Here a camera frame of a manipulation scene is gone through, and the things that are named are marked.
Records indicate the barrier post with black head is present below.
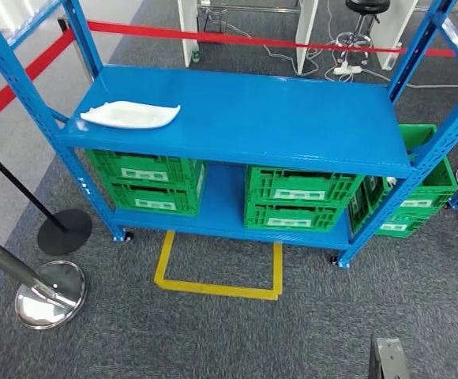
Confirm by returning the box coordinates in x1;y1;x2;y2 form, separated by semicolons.
57;14;95;84

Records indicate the white power strip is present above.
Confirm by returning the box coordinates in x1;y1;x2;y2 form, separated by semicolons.
332;62;363;76

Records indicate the white desk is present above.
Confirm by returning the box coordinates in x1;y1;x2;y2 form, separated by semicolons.
177;0;320;75
375;0;420;72

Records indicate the black stanchion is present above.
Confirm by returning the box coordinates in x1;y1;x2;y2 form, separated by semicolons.
0;138;94;257

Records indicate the green plastic crate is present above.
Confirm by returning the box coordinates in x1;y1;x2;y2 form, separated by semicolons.
244;201;348;233
245;165;365;202
86;150;207;190
102;180;204;218
349;206;431;240
347;123;458;210

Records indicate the white plastic car part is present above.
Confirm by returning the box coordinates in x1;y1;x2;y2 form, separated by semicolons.
79;100;181;131

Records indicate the red barrier belt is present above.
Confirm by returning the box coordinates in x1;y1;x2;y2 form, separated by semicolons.
0;28;76;134
86;20;458;58

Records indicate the black wire rack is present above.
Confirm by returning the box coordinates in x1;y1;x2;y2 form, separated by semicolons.
202;4;230;35

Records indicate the white cable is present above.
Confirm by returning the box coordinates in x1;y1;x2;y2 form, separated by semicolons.
262;44;335;77
360;68;458;89
308;0;356;84

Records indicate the chrome stanchion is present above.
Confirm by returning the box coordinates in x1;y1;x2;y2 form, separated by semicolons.
0;227;89;332

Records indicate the black round stool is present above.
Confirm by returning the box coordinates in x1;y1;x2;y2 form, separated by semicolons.
335;0;391;65

